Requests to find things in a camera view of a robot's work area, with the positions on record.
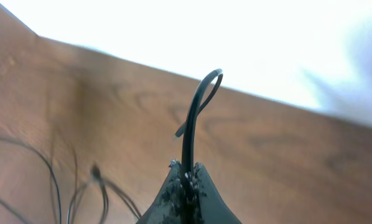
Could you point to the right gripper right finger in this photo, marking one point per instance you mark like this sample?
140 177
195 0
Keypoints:
210 207

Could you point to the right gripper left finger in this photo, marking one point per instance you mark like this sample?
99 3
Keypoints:
166 207

